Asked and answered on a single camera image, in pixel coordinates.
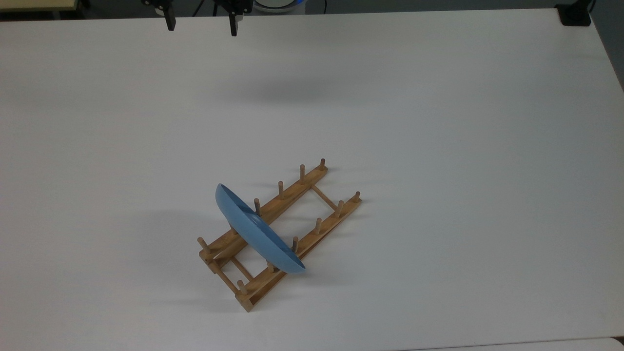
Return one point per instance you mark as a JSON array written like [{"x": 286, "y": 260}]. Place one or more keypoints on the light wooden desk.
[{"x": 39, "y": 4}]

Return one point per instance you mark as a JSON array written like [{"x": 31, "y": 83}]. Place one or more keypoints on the black pole table clamp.
[{"x": 575, "y": 17}]

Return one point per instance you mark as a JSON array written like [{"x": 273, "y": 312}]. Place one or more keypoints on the blue round plate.
[{"x": 258, "y": 234}]

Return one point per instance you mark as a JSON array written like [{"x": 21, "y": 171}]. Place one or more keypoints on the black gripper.
[{"x": 239, "y": 5}]

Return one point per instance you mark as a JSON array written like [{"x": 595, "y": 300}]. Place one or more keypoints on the wooden peg plate rack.
[{"x": 273, "y": 284}]

